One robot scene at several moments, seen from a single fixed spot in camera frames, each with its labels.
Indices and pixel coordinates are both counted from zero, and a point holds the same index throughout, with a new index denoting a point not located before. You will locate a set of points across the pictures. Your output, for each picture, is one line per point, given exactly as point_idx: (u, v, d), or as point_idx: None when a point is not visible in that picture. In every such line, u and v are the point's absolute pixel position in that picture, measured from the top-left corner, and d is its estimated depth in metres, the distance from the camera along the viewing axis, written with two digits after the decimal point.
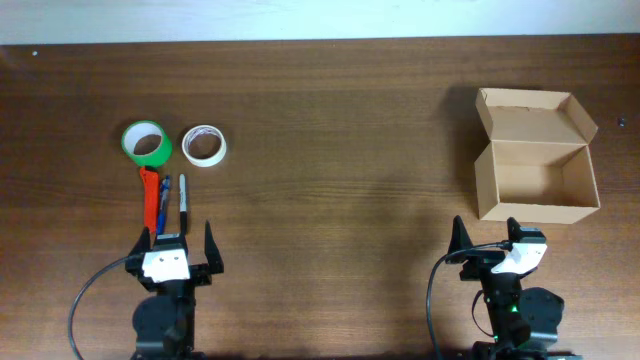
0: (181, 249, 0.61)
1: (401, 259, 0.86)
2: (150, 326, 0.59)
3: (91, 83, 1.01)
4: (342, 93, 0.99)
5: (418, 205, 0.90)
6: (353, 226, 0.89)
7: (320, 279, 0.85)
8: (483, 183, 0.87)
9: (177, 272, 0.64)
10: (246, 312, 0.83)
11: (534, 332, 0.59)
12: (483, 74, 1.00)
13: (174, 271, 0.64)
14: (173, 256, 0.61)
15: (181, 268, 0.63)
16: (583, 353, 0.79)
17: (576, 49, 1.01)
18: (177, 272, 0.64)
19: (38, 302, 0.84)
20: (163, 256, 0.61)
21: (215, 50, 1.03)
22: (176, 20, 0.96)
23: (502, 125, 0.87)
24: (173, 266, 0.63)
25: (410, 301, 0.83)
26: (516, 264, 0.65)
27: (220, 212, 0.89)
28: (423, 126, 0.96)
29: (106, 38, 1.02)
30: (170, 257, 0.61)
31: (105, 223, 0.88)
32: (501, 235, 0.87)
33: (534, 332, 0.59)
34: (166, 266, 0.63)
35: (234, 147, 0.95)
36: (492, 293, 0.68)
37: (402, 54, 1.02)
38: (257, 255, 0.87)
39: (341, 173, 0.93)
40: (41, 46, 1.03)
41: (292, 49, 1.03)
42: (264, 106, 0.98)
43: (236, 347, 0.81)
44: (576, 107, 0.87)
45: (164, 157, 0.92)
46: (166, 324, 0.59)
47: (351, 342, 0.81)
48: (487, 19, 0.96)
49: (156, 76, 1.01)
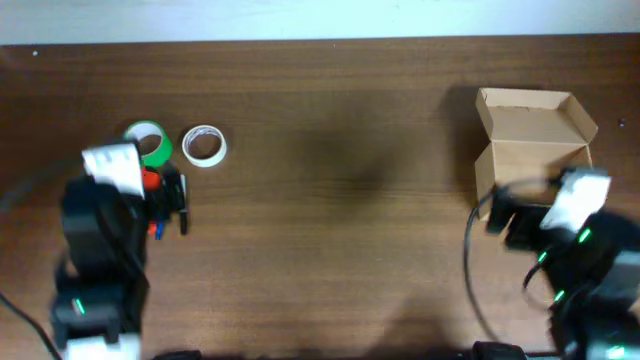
0: (130, 145, 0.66)
1: (400, 259, 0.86)
2: (82, 199, 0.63)
3: (92, 83, 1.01)
4: (342, 92, 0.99)
5: (418, 205, 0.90)
6: (353, 226, 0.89)
7: (320, 279, 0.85)
8: (482, 183, 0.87)
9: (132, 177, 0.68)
10: (246, 312, 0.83)
11: (623, 254, 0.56)
12: (484, 73, 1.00)
13: (125, 176, 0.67)
14: (123, 155, 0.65)
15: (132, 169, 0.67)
16: None
17: (576, 48, 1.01)
18: (130, 178, 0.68)
19: (37, 303, 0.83)
20: (114, 155, 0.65)
21: (215, 50, 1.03)
22: (176, 20, 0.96)
23: (502, 125, 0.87)
24: (125, 171, 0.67)
25: (410, 301, 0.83)
26: (571, 201, 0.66)
27: (220, 211, 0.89)
28: (423, 125, 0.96)
29: (107, 38, 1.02)
30: (121, 156, 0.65)
31: None
32: (501, 235, 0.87)
33: (622, 251, 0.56)
34: (118, 168, 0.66)
35: (234, 147, 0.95)
36: (547, 249, 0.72)
37: (402, 53, 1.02)
38: (257, 254, 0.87)
39: (341, 173, 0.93)
40: (42, 46, 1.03)
41: (292, 49, 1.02)
42: (264, 106, 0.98)
43: (236, 348, 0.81)
44: (576, 107, 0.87)
45: (164, 157, 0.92)
46: (105, 204, 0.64)
47: (351, 343, 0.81)
48: (486, 18, 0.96)
49: (157, 76, 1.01)
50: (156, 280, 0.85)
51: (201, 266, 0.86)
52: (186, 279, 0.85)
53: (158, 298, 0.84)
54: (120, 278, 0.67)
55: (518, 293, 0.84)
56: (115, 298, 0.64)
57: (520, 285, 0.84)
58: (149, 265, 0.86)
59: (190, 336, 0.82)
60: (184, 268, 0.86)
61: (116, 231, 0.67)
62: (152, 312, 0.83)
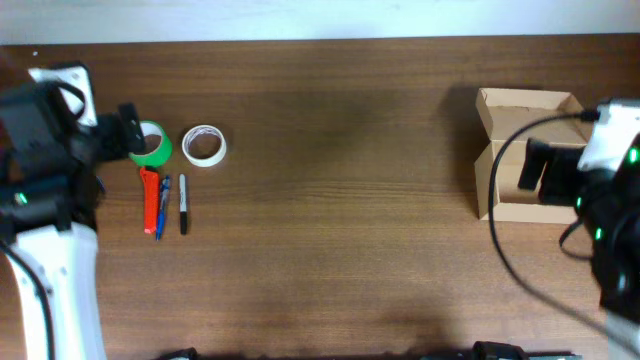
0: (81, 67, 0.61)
1: (400, 259, 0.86)
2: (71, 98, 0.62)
3: (91, 82, 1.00)
4: (342, 92, 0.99)
5: (418, 205, 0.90)
6: (353, 226, 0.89)
7: (320, 279, 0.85)
8: (482, 183, 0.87)
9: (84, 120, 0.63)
10: (246, 312, 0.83)
11: None
12: (483, 74, 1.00)
13: None
14: None
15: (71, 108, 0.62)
16: (583, 354, 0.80)
17: (576, 49, 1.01)
18: None
19: None
20: None
21: (215, 50, 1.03)
22: (176, 20, 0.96)
23: (502, 125, 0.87)
24: None
25: (410, 301, 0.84)
26: None
27: (220, 211, 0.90)
28: (423, 125, 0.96)
29: (107, 37, 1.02)
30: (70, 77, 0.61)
31: (105, 223, 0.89)
32: (501, 235, 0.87)
33: None
34: None
35: (234, 147, 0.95)
36: None
37: (402, 53, 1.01)
38: (257, 254, 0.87)
39: (341, 172, 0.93)
40: (41, 46, 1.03)
41: (292, 49, 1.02)
42: (264, 106, 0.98)
43: (236, 347, 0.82)
44: (575, 107, 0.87)
45: (164, 157, 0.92)
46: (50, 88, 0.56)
47: (351, 342, 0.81)
48: (486, 18, 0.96)
49: (157, 76, 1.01)
50: (156, 280, 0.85)
51: (201, 266, 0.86)
52: (186, 278, 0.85)
53: (158, 298, 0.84)
54: (65, 174, 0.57)
55: (517, 292, 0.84)
56: (77, 150, 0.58)
57: (519, 284, 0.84)
58: (150, 265, 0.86)
59: (191, 335, 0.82)
60: (184, 268, 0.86)
61: (90, 131, 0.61)
62: (152, 311, 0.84)
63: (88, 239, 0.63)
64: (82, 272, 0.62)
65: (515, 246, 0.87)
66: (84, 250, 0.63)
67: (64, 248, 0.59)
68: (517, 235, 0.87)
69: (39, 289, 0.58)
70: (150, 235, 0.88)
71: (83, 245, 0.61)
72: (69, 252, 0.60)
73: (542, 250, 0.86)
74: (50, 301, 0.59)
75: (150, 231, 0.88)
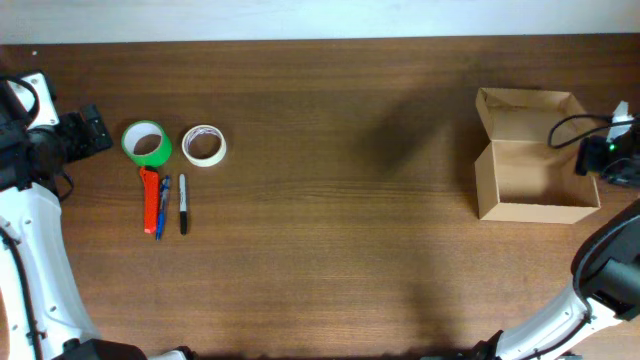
0: (37, 70, 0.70)
1: (400, 259, 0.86)
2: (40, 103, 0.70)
3: (91, 82, 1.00)
4: (343, 92, 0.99)
5: (418, 205, 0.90)
6: (353, 226, 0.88)
7: (320, 279, 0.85)
8: (483, 184, 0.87)
9: (41, 115, 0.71)
10: (247, 311, 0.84)
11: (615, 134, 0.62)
12: (484, 74, 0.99)
13: None
14: None
15: (25, 104, 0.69)
16: (582, 354, 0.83)
17: (576, 48, 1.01)
18: None
19: None
20: None
21: (215, 50, 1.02)
22: (176, 20, 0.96)
23: (502, 125, 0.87)
24: None
25: (410, 301, 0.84)
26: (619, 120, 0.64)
27: (221, 212, 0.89)
28: (423, 126, 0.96)
29: (106, 37, 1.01)
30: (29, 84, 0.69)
31: (105, 223, 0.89)
32: (501, 235, 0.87)
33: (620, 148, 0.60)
34: None
35: (234, 147, 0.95)
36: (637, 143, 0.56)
37: (402, 54, 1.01)
38: (257, 255, 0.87)
39: (341, 173, 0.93)
40: (39, 44, 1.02)
41: (293, 49, 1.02)
42: (264, 106, 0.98)
43: (236, 347, 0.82)
44: (575, 105, 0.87)
45: (164, 157, 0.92)
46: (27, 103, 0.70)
47: (351, 342, 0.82)
48: (486, 18, 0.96)
49: (156, 77, 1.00)
50: (156, 279, 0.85)
51: (201, 266, 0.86)
52: (186, 278, 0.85)
53: (158, 297, 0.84)
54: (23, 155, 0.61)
55: (517, 292, 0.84)
56: (37, 139, 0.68)
57: (519, 284, 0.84)
58: (150, 265, 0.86)
59: (191, 335, 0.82)
60: (184, 268, 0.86)
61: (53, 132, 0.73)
62: (152, 311, 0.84)
63: (50, 199, 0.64)
64: (48, 227, 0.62)
65: (515, 246, 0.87)
66: (47, 206, 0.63)
67: (21, 202, 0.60)
68: (517, 235, 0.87)
69: (5, 237, 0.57)
70: (150, 235, 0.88)
71: (42, 198, 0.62)
72: (27, 202, 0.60)
73: (542, 250, 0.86)
74: (19, 249, 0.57)
75: (150, 231, 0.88)
